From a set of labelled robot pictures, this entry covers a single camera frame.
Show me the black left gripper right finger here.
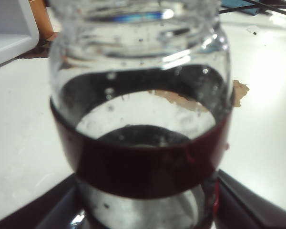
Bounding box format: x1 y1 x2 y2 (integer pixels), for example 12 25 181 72
214 169 286 229

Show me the large torn honeycomb tabletop hole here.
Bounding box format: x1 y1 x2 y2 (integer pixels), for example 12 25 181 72
230 80 250 108

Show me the copper metal tin can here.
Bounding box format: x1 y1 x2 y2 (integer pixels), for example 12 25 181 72
28 0 55 41

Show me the blue electronics box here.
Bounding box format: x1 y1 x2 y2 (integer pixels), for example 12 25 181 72
220 0 274 15

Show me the black cable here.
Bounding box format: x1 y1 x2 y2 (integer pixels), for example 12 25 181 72
218 0 286 18

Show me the white AUX water dispenser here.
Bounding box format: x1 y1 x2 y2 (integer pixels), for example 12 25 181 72
0 0 41 70

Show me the glass jar with red bands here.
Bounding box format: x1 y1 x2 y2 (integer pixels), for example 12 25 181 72
49 0 232 229

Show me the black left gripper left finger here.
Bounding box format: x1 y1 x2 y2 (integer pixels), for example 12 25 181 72
0 173 84 229

